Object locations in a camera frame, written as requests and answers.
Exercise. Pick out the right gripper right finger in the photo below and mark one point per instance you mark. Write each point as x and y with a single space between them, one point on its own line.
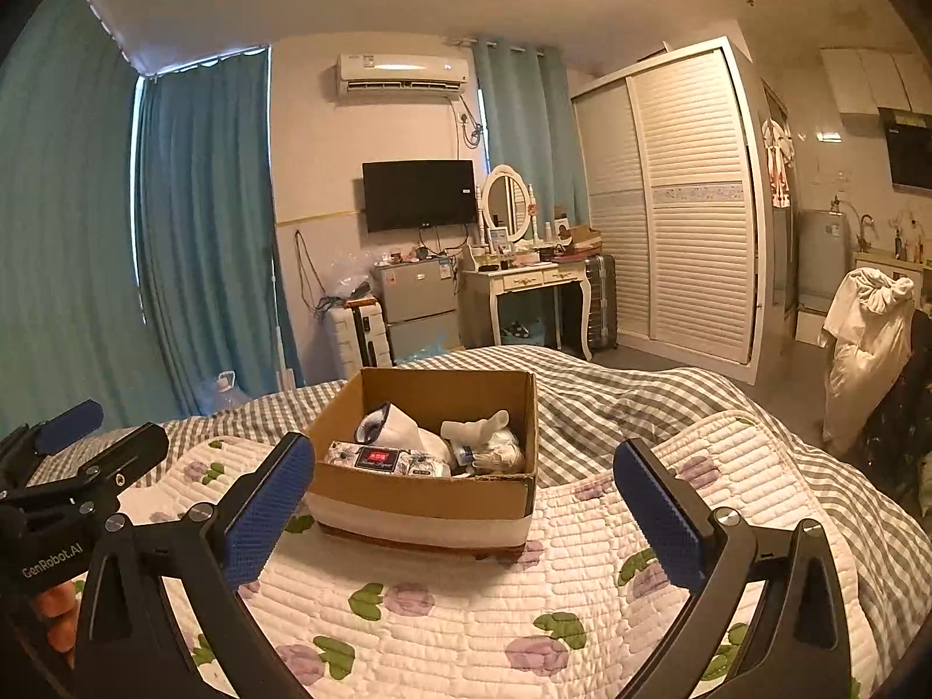
796 644

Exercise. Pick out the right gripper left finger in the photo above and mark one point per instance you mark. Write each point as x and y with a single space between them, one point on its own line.
129 643

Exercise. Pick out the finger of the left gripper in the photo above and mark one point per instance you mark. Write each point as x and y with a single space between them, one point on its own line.
23 451
100 481

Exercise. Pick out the left hand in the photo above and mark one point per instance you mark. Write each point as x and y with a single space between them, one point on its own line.
58 608

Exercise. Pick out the teal left curtain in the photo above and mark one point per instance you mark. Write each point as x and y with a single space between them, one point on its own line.
71 322

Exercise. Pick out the teal curtain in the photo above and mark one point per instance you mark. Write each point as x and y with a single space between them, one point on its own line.
71 322
206 235
530 124

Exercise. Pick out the clear water jug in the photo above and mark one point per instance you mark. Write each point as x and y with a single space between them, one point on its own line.
226 394

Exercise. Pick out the white floral quilted blanket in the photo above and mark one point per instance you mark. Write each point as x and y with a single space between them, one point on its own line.
573 614

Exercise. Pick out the teal middle curtain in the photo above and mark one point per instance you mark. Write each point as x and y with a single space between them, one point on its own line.
206 235

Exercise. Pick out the white blue rolled cloth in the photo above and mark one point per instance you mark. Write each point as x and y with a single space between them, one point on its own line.
391 427

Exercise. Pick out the white suitcase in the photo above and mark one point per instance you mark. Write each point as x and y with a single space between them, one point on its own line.
359 338

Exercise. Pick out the clear plastic bag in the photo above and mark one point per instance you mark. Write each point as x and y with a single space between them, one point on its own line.
343 282

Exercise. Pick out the white clothes pile on chair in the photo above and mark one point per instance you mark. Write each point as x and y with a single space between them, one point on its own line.
867 328

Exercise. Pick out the brown cardboard box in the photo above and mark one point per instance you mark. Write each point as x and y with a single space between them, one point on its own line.
469 512

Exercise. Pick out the grey mini fridge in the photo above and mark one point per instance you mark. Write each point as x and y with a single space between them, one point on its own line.
420 306

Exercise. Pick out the white plastic bag bundle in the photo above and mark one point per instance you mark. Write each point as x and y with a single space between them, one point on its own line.
485 446

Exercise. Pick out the dark suitcase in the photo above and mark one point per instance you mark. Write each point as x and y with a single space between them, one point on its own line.
602 323

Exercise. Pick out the teal waste basket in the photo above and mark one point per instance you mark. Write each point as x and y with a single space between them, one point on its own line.
532 332

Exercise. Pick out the white dressing table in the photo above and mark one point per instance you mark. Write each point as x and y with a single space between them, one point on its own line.
555 297

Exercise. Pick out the white air conditioner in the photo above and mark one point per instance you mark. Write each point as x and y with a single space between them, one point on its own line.
384 74

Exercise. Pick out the white oval vanity mirror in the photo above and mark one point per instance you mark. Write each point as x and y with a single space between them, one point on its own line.
506 204

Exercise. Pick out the white louvred wardrobe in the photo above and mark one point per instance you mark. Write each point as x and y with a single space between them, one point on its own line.
674 169

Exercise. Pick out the pink hanging garment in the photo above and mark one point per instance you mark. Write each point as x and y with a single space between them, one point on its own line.
780 153

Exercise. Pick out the black range hood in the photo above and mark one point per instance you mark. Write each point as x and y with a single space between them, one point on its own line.
909 142

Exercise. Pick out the teal right curtain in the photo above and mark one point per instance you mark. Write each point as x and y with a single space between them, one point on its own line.
530 124

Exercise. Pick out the black wall television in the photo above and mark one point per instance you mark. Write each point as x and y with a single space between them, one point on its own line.
417 194

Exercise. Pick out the white upper wall cabinets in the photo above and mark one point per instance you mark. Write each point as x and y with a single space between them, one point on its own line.
864 81

